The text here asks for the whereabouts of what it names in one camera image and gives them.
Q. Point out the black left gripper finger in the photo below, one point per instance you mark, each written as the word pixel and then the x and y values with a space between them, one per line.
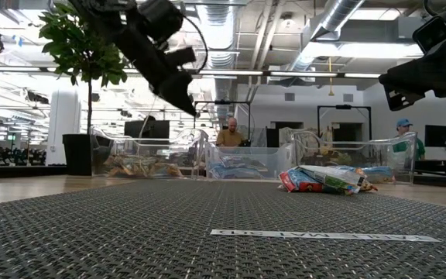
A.
pixel 180 95

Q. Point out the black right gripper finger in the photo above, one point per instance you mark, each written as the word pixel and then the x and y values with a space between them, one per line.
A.
pixel 399 89

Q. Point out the blue oatmeal raisin granola bar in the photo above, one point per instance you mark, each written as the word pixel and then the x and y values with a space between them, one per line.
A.
pixel 242 162
pixel 234 173

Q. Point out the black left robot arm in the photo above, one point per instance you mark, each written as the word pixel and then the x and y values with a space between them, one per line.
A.
pixel 107 15

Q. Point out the person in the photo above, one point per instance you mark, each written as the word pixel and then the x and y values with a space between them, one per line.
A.
pixel 230 137
pixel 404 129
pixel 150 118

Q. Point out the black monitor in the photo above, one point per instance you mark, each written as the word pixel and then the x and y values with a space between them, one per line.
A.
pixel 149 129
pixel 438 135

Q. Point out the large clear plastic bin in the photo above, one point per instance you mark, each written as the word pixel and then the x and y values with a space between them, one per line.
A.
pixel 374 153
pixel 149 145

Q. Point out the green leafy indoor tree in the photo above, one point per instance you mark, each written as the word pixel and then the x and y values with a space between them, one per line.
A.
pixel 76 50

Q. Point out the linear ceiling light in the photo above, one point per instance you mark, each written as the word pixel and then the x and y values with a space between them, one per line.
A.
pixel 265 73

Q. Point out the white round column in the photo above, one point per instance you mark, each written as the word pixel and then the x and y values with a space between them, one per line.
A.
pixel 63 128

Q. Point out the small clear plastic bin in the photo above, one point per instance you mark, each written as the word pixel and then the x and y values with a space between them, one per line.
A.
pixel 277 159

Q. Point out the black square planter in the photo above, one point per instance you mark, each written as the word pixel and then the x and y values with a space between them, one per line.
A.
pixel 76 155

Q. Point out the grey woven table mat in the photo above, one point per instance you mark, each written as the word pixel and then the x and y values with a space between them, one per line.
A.
pixel 130 240

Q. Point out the white printed mat label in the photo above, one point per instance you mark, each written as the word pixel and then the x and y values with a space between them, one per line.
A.
pixel 323 235

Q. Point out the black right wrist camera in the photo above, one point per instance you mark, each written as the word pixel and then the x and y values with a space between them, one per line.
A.
pixel 434 35

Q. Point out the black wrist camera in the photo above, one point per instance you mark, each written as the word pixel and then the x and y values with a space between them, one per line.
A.
pixel 161 17
pixel 434 35

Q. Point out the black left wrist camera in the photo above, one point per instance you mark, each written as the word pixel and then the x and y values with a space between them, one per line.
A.
pixel 161 17

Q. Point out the black metal frame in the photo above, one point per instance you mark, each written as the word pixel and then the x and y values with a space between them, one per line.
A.
pixel 345 107

